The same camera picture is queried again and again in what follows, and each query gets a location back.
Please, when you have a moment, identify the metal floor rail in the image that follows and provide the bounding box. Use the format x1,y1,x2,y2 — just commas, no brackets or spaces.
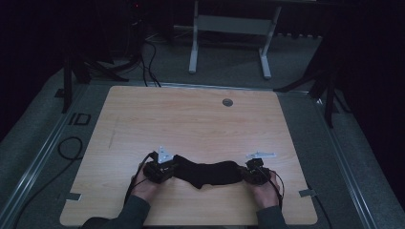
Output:
313,94,380,229
0,83,92,229

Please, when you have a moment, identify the black cables bundle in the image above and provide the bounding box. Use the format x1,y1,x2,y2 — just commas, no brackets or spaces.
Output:
139,34,162,88

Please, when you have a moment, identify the black tripod stand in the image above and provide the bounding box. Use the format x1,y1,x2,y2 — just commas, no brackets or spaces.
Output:
272,34,352,129
61,52,130,115

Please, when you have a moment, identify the left hand-held gripper cable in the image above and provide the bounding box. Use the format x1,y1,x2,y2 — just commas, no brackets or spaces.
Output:
123,152,159,206

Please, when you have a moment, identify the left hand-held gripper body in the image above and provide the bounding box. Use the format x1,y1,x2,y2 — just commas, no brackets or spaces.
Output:
142,145,177,185

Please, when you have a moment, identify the person's left hand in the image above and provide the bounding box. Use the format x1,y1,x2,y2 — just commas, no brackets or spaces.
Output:
131,173,160,205

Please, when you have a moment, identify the black sock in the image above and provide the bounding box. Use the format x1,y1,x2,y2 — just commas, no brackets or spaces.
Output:
178,158,245,187
173,155,245,190

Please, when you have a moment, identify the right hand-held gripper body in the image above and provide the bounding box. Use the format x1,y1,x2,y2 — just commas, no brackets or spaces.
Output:
244,151,277,186

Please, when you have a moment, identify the white desk frame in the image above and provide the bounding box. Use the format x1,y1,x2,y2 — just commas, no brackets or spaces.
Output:
187,0,284,80

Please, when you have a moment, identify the person's right hand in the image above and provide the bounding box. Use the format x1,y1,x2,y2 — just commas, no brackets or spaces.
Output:
252,170,285,210

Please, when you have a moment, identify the black floor cable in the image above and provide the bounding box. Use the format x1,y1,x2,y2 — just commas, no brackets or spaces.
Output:
11,135,84,229

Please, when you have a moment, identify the right hand-held gripper cable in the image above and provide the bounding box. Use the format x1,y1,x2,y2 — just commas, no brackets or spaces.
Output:
254,160,286,211

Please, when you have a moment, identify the hand-held gripper cable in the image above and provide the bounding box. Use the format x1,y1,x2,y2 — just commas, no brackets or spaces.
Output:
123,152,159,206
254,160,286,211

